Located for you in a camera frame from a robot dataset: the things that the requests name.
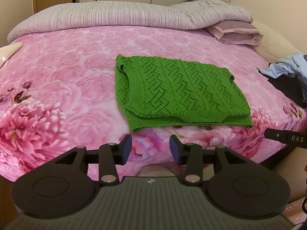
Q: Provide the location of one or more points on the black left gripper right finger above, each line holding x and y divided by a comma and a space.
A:
231, 182

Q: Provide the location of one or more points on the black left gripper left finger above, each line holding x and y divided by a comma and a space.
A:
69, 182

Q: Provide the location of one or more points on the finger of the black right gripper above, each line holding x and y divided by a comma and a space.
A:
287, 137

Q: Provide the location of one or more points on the green knitted sweater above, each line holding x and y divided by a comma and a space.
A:
159, 92

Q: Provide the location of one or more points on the light blue clothes pile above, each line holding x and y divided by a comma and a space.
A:
293, 65

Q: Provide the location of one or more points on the dark garment on bed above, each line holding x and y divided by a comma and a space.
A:
291, 83

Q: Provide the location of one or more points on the pink floral bed sheet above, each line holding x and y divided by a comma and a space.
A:
58, 92

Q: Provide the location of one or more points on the lilac pillow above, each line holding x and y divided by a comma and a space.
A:
235, 32

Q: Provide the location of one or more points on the cream bed corner guard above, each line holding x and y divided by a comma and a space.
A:
7, 51

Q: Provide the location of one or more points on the lilac striped quilt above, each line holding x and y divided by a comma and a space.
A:
184, 16

